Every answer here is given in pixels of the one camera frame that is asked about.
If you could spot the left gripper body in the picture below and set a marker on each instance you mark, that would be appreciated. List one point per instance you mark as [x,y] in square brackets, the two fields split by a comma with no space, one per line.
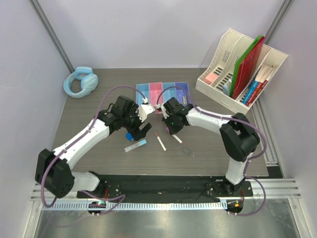
[132,123]

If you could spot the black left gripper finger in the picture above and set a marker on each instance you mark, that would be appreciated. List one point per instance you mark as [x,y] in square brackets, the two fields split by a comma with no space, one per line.
[139,134]
[145,129]

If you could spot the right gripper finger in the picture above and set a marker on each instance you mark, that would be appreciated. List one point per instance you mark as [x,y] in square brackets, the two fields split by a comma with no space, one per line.
[170,128]
[177,128]

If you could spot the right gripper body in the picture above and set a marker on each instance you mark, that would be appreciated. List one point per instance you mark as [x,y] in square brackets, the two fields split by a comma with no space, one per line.
[171,120]

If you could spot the magenta capped white pen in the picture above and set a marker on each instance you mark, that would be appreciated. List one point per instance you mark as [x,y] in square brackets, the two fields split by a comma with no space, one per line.
[177,138]

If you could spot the blue capped white marker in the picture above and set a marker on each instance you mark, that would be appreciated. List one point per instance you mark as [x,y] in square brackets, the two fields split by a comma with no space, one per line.
[135,145]

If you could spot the blue pencil sharpener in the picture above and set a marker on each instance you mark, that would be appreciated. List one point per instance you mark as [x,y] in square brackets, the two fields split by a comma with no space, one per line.
[129,137]

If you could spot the brown capped white pen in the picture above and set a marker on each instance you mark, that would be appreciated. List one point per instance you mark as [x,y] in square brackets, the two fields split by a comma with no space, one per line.
[160,142]

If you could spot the grey eraser sleeve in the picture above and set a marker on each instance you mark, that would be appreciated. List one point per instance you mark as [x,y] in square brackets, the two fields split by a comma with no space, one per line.
[186,151]

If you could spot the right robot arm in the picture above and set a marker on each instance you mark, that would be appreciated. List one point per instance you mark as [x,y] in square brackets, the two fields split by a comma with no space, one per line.
[238,135]

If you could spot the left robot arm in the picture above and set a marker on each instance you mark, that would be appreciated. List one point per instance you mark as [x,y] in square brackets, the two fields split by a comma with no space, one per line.
[54,168]

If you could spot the teal blue drawer box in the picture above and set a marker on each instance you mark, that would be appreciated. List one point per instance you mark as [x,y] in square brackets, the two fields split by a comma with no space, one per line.
[169,93]

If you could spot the purple drawer box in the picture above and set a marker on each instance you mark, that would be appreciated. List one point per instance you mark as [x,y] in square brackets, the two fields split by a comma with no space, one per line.
[182,90]

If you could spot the light blue drawer box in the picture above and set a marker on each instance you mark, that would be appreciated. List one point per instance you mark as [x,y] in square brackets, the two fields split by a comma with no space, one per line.
[144,88]

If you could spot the pink drawer box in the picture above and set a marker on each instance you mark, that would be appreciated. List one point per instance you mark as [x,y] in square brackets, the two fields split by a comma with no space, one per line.
[155,89]

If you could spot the pink notepad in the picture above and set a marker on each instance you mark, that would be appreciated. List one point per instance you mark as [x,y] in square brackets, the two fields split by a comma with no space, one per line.
[210,78]

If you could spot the white file organizer rack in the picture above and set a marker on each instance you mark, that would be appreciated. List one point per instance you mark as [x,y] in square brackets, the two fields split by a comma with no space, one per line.
[237,59]

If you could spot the light blue headphones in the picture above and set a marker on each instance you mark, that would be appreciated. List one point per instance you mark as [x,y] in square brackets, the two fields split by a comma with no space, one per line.
[88,82]

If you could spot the light blue item in rack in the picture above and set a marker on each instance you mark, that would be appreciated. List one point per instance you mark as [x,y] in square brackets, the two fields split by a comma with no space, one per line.
[226,88]

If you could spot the red perforated board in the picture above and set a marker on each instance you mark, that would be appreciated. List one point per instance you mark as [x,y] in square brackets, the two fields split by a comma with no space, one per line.
[248,67]

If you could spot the books in rack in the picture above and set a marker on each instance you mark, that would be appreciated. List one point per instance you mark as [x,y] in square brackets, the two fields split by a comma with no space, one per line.
[262,74]

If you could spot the green board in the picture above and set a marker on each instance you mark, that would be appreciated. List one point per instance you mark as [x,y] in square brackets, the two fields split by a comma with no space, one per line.
[245,54]

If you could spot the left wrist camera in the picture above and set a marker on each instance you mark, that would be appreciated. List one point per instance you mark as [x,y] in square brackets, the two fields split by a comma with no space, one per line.
[144,110]

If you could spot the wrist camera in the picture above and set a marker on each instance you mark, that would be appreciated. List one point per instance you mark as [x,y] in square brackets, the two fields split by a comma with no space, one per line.
[144,110]
[161,109]

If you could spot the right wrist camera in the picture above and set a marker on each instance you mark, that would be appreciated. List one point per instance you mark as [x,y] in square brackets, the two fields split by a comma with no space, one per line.
[161,109]

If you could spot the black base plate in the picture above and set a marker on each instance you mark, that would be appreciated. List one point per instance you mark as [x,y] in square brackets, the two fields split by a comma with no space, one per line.
[157,186]

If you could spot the slotted cable duct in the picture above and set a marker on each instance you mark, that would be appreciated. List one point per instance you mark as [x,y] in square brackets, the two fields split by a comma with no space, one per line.
[90,205]

